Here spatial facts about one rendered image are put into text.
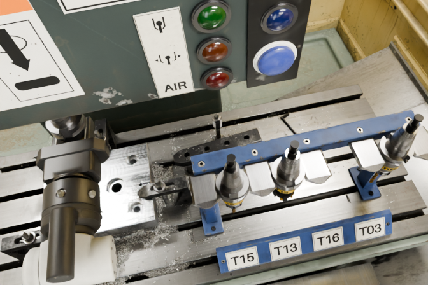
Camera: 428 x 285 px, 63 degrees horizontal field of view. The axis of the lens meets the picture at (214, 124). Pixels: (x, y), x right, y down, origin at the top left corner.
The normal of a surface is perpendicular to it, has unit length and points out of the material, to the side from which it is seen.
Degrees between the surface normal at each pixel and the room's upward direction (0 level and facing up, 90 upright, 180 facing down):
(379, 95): 24
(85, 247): 9
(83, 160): 1
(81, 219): 56
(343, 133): 0
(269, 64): 89
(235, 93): 0
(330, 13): 90
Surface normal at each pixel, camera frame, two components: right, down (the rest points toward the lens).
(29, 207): -0.07, -0.55
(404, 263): -0.46, -0.41
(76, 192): 0.44, -0.58
